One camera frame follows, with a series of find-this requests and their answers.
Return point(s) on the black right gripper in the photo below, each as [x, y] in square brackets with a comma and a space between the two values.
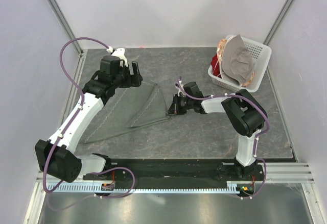
[174, 108]

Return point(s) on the grey cloth in basket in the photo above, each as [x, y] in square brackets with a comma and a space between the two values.
[237, 62]

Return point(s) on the right aluminium frame post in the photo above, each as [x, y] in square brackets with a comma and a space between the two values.
[278, 21]

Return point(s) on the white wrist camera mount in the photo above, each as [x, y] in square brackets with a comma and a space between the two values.
[179, 87]
[120, 53]

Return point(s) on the patterned pink cloth in basket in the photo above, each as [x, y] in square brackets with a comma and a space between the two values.
[221, 47]

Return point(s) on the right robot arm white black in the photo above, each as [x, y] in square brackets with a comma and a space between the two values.
[245, 114]

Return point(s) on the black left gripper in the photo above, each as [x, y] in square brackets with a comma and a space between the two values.
[137, 80]

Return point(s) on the white plastic basket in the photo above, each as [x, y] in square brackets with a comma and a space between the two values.
[260, 54]

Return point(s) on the left aluminium frame post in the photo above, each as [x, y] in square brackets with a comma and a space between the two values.
[61, 18]

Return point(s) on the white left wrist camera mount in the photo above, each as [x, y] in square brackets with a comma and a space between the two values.
[120, 53]

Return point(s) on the slotted cable duct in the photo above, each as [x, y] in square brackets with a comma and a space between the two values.
[91, 187]

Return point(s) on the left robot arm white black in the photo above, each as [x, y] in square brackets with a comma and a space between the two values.
[56, 155]

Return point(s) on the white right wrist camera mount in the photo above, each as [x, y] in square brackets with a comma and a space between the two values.
[179, 87]

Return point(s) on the red cloth in basket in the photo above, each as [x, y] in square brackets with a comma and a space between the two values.
[215, 64]

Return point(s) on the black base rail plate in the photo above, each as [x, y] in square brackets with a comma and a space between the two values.
[216, 169]

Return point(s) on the aluminium frame post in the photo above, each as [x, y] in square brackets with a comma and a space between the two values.
[61, 18]
[278, 21]

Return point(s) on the grey-green cloth napkin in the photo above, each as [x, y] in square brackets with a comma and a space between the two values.
[128, 110]

